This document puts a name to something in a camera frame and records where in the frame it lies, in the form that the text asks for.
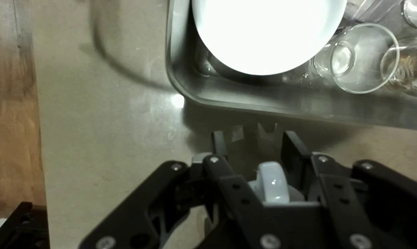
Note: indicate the stainless steel sink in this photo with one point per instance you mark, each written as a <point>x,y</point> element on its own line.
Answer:
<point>263,99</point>

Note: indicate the glass with brown residue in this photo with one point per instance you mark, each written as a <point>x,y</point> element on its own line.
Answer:
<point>409,67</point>

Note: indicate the white ceramic mug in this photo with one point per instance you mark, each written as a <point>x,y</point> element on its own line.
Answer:
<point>274,182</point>

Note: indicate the white round plate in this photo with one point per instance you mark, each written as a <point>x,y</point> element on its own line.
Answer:
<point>267,32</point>

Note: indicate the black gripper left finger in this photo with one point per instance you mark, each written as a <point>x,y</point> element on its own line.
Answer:
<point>170,212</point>

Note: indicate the clear drinking glass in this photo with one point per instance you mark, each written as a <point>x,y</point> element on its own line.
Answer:
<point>362,70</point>

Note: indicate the clear plastic container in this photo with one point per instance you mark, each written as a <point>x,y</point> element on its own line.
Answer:
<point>374,12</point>

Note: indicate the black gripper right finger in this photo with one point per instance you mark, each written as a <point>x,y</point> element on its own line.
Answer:
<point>378,208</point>

